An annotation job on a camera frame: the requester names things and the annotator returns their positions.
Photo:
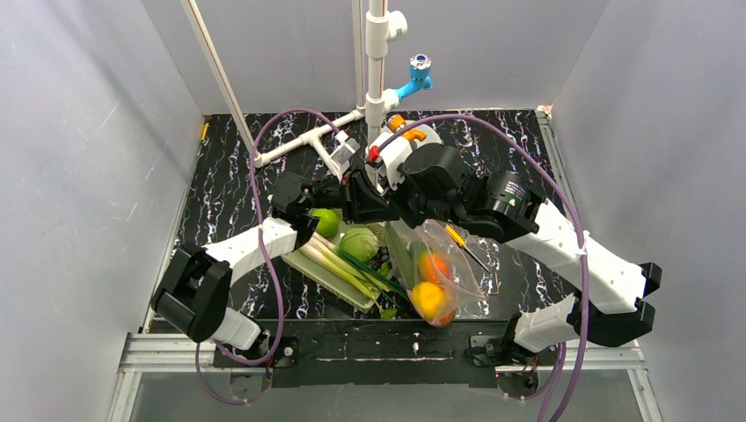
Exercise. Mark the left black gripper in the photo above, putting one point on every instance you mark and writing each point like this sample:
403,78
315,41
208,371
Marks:
354,190

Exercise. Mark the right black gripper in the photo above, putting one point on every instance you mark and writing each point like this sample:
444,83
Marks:
434,183

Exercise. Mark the green toy bitter gourd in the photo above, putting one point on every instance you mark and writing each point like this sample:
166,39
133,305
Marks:
404,245

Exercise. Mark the orange green toy mango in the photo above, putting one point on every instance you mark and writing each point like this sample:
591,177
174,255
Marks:
433,267

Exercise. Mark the clear zip top bag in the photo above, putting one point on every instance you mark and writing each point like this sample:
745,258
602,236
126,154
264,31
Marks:
463,289

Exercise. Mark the orange toy fruit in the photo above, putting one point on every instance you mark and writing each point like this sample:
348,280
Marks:
446,319

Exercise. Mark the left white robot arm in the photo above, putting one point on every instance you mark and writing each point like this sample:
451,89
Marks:
193,293

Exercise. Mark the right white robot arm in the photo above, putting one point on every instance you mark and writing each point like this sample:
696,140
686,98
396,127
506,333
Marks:
609,309

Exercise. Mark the green toy apple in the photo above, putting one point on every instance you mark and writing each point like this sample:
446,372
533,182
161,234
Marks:
328,222

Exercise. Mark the orange toy faucet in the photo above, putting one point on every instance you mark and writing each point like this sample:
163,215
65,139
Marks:
397,122

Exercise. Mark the green toy cabbage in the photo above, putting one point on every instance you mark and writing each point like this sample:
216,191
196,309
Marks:
360,242

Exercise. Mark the dark toy grapes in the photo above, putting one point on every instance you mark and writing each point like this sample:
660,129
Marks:
382,255

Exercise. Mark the pale green plastic basket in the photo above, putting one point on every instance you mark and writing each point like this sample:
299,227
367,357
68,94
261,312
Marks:
294,259

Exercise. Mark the green toy scallions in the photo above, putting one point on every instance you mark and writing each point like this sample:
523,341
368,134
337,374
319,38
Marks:
347,278

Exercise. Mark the blue toy faucet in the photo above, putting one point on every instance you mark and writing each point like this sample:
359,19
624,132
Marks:
419,69

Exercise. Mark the yellow handled screwdriver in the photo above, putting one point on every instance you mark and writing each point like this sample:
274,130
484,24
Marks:
461,243

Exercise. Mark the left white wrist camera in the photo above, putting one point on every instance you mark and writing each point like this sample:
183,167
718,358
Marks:
346,147

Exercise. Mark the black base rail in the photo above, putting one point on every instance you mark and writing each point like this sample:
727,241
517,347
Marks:
376,352

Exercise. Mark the white pvc pipe frame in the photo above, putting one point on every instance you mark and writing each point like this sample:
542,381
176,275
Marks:
374,30

